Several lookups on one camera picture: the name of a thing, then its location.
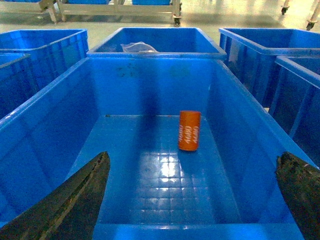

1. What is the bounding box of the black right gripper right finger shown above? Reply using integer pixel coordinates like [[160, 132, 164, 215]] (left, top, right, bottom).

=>
[[275, 151, 320, 240]]

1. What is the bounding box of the front left blue bin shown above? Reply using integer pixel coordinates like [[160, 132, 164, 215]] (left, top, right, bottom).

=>
[[0, 53, 39, 118]]

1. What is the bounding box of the orange cylindrical cap 4680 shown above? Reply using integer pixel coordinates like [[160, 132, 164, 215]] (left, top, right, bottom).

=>
[[178, 110, 201, 152]]

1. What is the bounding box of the rear right blue bin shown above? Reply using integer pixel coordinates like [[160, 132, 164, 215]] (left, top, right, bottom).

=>
[[87, 27, 227, 61]]

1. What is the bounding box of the rear left blue bin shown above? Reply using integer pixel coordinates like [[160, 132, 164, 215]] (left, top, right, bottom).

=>
[[0, 29, 89, 90]]

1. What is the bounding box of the blue bin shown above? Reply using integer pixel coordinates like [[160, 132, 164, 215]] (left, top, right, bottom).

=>
[[0, 53, 39, 118], [219, 27, 320, 108], [87, 27, 227, 61], [0, 57, 310, 240], [0, 29, 89, 90], [270, 55, 320, 166]]

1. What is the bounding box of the background steel cart rack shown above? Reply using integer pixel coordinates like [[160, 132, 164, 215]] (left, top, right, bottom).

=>
[[0, 0, 319, 29]]

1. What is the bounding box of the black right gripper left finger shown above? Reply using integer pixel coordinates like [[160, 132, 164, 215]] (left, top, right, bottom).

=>
[[0, 151, 111, 240]]

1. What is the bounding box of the far right front blue bin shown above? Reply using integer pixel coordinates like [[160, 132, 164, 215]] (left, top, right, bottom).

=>
[[270, 55, 320, 166]]

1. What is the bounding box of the clear plastic bag in bin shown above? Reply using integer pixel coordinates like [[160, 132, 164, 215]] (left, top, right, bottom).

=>
[[120, 41, 158, 53]]

